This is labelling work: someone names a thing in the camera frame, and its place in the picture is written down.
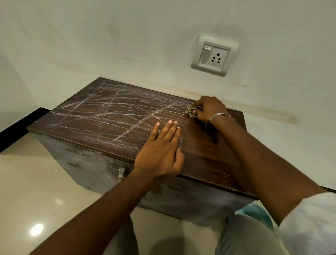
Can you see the person's right hand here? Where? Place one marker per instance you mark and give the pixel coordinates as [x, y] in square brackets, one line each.
[210, 107]

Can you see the person's left hand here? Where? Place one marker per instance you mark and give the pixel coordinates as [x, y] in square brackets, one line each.
[160, 155]

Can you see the checkered cloth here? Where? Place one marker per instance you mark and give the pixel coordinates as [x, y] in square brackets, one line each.
[190, 111]

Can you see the dark wooden cabinet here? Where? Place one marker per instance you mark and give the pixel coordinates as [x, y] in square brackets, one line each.
[105, 123]

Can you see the person's right forearm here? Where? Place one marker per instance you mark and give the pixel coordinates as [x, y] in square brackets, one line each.
[267, 168]

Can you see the person's left forearm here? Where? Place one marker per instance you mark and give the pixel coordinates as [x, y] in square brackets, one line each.
[92, 220]

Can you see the person's right leg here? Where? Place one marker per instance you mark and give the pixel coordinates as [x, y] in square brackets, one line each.
[246, 236]

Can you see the silver bangle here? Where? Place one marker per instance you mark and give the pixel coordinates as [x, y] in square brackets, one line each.
[218, 115]

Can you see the teal plastic basket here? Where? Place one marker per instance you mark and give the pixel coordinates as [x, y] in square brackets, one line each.
[258, 212]

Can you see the black skirting board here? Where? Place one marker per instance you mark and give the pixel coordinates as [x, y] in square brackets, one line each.
[21, 126]

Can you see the white shirt sleeve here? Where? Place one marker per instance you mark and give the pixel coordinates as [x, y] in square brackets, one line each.
[309, 226]

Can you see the small white wall socket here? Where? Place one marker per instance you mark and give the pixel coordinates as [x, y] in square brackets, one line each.
[214, 56]

